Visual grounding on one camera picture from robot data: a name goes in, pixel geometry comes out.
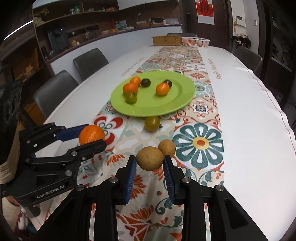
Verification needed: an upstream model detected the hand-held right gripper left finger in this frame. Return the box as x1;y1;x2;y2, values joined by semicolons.
30;156;137;241

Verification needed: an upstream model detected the red and white door poster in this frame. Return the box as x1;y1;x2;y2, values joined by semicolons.
195;0;215;24

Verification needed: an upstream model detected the black coffee machine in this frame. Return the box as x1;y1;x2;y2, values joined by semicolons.
47;27;70;55

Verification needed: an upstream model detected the clear plastic bowl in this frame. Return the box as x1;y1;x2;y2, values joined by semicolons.
181;37;211;48

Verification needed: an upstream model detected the wooden wall shelf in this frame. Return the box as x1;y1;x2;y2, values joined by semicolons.
32;0;179;25

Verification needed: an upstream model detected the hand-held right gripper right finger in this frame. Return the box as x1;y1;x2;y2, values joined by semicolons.
163;156;269;241

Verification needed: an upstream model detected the brown longan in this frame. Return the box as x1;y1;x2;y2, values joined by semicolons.
158;139;176;156
136;146;164;171

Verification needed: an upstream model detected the white sideboard counter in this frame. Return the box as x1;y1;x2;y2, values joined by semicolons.
48;23;183;76

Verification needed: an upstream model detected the grey dining chair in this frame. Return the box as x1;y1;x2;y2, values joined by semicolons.
233;46;263;73
73;48;109;81
33;70;79;118

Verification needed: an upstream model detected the woven wicker box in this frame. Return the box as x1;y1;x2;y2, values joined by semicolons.
152;35;182;46

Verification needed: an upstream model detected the dark bag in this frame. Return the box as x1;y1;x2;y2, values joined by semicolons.
230;33;251;48

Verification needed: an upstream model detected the dark wooden door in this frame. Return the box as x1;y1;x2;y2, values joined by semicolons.
179;0;232;44

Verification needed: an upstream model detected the large orange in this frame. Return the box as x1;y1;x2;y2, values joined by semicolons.
79;125;106;145
155;83;170;96

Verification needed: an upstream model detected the patterned table runner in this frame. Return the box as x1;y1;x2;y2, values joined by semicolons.
76;45;225;241

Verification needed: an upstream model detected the brown open shelving unit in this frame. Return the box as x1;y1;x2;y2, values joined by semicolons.
0;23;51;121

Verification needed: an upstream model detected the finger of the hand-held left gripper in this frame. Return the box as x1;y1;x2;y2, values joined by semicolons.
20;122;88;149
25;139;107;179

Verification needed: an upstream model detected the green plate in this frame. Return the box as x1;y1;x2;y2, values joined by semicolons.
110;71;196;117

